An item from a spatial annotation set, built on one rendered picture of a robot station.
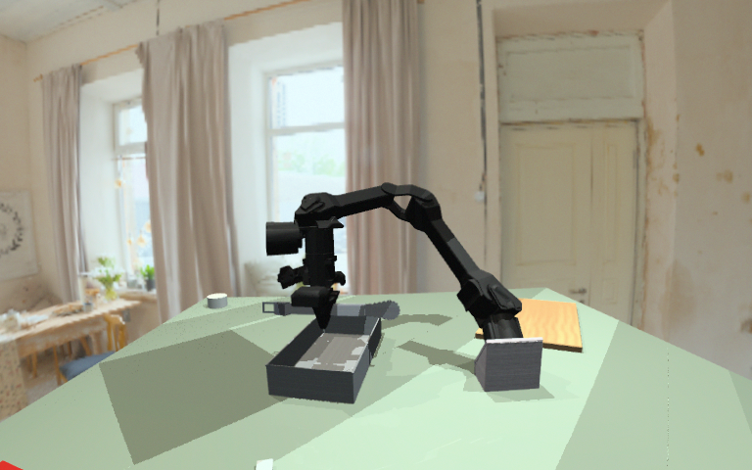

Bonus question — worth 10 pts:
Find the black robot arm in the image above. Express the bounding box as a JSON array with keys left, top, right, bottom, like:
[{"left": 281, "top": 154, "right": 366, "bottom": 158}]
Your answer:
[{"left": 265, "top": 182, "right": 524, "bottom": 341}]

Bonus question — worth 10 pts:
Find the light brown wooden board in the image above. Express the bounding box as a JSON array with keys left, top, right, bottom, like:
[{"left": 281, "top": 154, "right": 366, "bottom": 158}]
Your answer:
[{"left": 515, "top": 299, "right": 583, "bottom": 353}]

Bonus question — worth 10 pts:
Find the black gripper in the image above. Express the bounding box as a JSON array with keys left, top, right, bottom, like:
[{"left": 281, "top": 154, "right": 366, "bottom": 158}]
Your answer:
[{"left": 291, "top": 252, "right": 346, "bottom": 329}]

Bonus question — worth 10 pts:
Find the short grey cylinder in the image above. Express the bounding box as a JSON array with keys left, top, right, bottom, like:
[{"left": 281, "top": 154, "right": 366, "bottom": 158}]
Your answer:
[{"left": 207, "top": 294, "right": 228, "bottom": 309}]

